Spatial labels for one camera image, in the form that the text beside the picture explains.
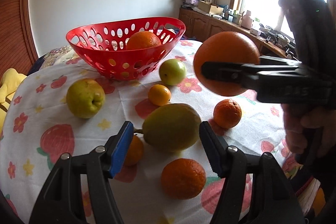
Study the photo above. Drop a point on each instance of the yellow plush toy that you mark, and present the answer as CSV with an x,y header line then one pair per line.
x,y
10,81

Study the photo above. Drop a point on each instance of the cardboard box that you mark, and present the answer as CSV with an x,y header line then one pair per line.
x,y
209,8

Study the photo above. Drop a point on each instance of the small green apple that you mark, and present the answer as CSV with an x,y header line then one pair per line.
x,y
172,72

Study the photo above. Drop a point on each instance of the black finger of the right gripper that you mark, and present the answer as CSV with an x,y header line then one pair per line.
x,y
224,72

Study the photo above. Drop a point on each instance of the floral bed quilt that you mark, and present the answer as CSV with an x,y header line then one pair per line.
x,y
57,56

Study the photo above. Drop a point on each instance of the pink bottle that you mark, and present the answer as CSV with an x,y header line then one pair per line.
x,y
246,20

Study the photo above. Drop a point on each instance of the large orange front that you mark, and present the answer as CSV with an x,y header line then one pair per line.
x,y
228,47

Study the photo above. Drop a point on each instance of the green-yellow mango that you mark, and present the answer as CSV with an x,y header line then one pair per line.
x,y
171,128

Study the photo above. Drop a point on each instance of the small mandarin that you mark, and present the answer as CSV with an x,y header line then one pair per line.
x,y
159,95
227,113
183,179

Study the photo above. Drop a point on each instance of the small mandarin hidden behind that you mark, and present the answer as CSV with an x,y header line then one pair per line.
x,y
135,152

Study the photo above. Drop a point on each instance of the large orange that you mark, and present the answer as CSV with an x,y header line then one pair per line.
x,y
228,47
141,40

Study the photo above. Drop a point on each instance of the yellow-green apple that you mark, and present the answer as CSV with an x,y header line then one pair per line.
x,y
85,98

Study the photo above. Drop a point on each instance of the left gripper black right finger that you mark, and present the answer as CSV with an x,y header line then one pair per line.
x,y
228,160

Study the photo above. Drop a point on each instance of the person's right hand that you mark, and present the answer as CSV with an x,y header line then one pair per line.
x,y
317,118

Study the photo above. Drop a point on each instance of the large orange back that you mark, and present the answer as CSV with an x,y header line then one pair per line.
x,y
141,40

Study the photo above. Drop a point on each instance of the white strawberry-print cloth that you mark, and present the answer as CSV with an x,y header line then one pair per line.
x,y
99,139

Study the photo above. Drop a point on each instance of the red perforated plastic basket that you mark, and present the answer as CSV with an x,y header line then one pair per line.
x,y
103,45

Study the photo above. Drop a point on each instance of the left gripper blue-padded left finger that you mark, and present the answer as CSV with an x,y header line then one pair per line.
x,y
105,160

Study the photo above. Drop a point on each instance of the wooden side cabinet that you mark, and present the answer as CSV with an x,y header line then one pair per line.
x,y
201,27

